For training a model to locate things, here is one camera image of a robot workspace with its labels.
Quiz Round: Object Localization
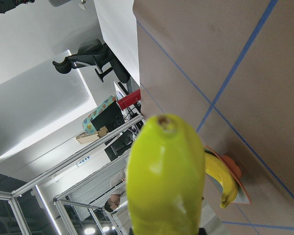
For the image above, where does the aluminium cage frame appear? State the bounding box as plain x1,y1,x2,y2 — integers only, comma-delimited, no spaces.
0,115,144,235

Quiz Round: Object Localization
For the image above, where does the person in background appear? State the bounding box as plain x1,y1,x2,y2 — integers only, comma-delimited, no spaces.
104,168,126,212

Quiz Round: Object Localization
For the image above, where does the yellow banana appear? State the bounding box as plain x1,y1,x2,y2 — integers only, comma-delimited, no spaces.
205,150,238,209
126,114,205,235

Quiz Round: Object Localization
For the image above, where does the colourful patterned box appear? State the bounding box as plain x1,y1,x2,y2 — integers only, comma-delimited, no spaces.
82,95,117,134

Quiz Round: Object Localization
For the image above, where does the brown paper table mat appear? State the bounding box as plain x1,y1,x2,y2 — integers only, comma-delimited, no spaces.
133,0,294,235

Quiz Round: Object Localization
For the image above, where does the black office chair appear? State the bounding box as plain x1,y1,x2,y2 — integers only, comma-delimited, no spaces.
52,39,130,83

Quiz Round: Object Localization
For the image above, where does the black monitor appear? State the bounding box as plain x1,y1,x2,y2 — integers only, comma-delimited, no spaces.
91,101,125,132

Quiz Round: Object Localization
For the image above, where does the grey square plate orange rim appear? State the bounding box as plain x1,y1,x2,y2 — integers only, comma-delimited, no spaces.
204,145,252,209

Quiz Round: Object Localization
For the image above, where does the red cylinder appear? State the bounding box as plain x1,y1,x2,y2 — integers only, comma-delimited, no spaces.
117,89,141,110

